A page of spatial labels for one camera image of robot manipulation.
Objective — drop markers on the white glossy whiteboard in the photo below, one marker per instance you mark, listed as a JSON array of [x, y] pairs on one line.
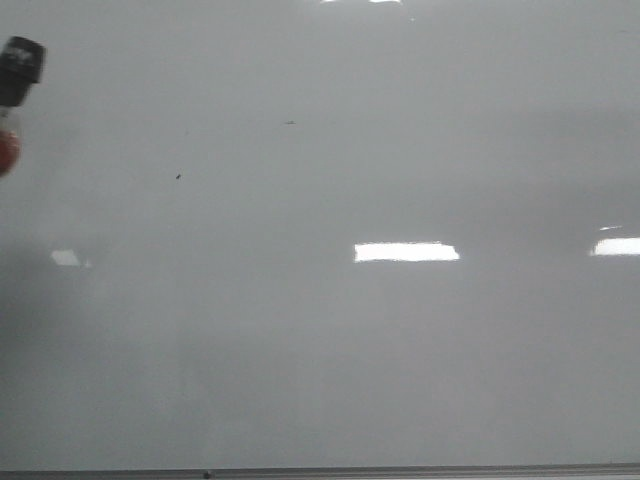
[[253, 234]]

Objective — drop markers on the grey aluminium whiteboard frame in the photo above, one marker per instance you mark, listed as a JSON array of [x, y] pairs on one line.
[[559, 471]]

